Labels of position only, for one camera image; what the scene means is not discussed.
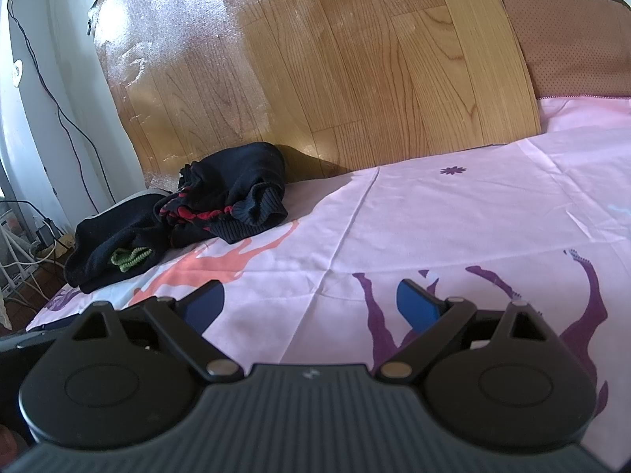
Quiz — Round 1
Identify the black garment with green trim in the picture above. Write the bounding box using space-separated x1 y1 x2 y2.
64 190 171 294

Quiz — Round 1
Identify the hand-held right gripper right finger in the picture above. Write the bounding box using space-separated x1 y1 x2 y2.
377 278 558 383

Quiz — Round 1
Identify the brown perforated cushion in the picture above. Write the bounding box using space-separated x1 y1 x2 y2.
498 0 631 102

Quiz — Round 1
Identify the pink deer print bed sheet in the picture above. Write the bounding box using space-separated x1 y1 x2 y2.
24 96 631 473

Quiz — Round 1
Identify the wood pattern board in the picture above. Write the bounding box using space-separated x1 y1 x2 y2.
89 0 543 193

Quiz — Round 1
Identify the bundle of white floor cables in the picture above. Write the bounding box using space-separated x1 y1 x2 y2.
0 199 77 318

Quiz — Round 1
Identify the thin black wall cable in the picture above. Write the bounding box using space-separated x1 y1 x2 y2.
7 0 100 214

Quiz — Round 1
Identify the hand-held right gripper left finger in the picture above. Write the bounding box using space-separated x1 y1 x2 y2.
71 280 243 383

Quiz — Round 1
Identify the navy red white patterned garment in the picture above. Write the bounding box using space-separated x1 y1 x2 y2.
153 142 289 250

